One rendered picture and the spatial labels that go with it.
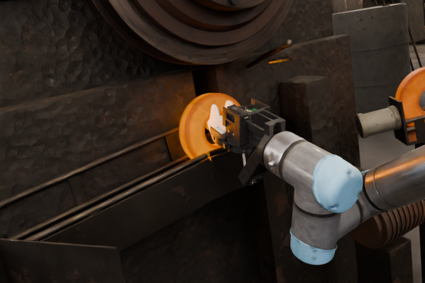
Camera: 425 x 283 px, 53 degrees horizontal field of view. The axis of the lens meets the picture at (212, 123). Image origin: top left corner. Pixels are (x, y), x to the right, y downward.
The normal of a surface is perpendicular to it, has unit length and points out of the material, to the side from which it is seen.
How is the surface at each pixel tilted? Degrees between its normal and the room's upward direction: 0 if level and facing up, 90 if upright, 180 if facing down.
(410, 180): 87
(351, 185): 105
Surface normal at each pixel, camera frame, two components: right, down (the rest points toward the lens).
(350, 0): 0.53, 0.11
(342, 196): 0.56, 0.35
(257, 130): -0.83, 0.26
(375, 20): -0.13, 0.25
